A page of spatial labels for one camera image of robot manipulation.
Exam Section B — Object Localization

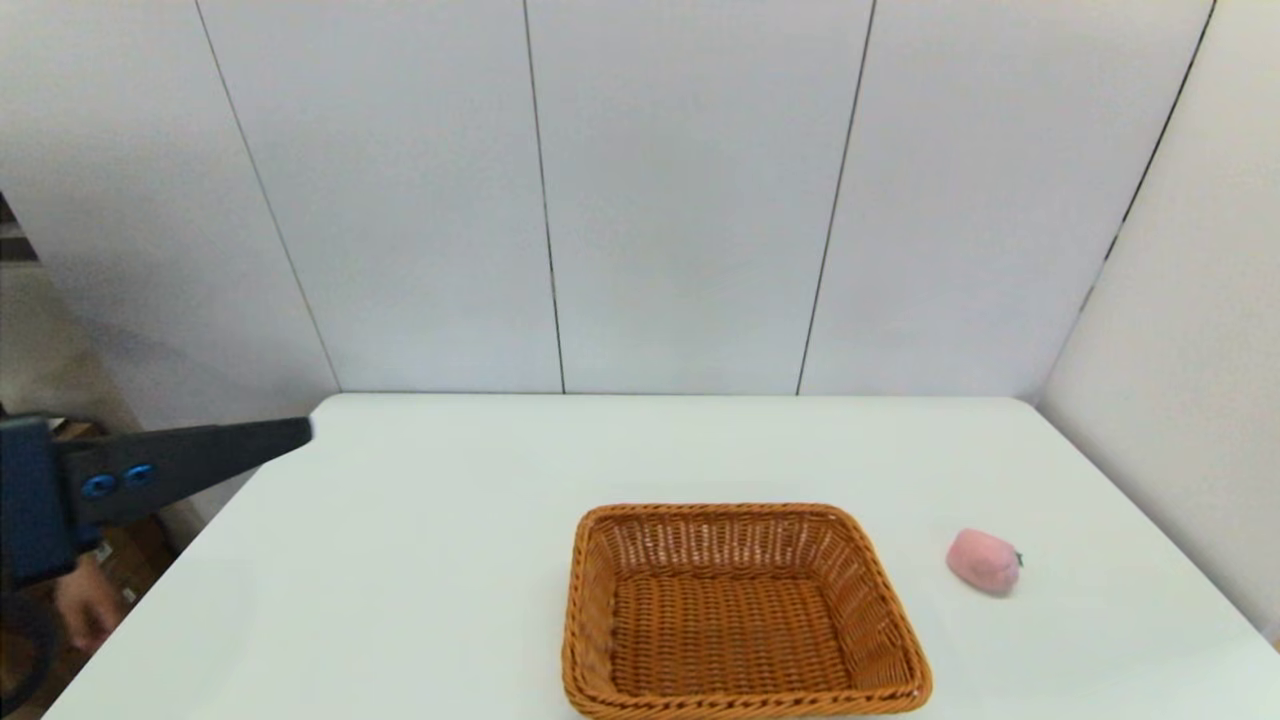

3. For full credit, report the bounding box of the brown woven wicker basket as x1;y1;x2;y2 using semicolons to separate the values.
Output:
561;502;934;720

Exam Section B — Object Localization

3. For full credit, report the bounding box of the pink plush peach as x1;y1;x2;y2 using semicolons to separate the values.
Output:
945;528;1024;598

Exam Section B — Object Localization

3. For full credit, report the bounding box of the person's bare hand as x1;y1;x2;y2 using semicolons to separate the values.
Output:
54;554;127;653

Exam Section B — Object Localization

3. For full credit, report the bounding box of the dark background shelf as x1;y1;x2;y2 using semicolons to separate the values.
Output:
0;190;41;263

